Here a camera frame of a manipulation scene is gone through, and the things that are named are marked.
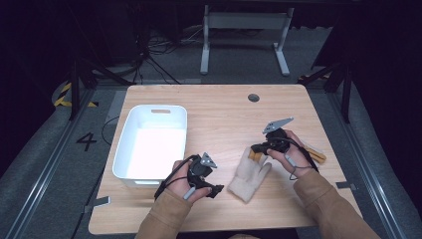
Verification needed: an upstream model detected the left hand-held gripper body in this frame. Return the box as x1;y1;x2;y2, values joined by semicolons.
187;151;219;191

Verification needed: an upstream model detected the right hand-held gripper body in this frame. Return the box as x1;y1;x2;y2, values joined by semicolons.
262;117;296;154

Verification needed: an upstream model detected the white fluffy glove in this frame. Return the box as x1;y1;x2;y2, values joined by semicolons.
227;147;273;203

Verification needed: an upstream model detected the white plastic bin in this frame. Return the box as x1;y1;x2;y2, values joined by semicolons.
111;104;189;189

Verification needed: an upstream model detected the person's left hand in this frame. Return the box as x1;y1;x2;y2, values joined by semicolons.
165;159;213;204

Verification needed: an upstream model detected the person's right hand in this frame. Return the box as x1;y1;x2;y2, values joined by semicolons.
267;129;315;179

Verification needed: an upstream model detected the black metal stand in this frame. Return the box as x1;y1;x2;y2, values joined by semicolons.
298;59;353;124
67;54;134;121

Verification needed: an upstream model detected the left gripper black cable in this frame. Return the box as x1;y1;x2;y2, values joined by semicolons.
153;154;201;201

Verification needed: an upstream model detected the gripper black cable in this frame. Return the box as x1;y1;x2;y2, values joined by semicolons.
153;154;201;201
284;136;320;182

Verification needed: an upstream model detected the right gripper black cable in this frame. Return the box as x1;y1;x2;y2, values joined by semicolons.
284;136;320;182

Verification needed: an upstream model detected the thin black floor cable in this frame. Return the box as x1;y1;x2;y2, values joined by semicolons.
101;116;120;147

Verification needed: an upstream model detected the grey metal desk frame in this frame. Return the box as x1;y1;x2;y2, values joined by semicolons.
199;4;296;77

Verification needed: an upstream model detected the tangle of black floor cables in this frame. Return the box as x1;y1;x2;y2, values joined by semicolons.
132;25;207;86

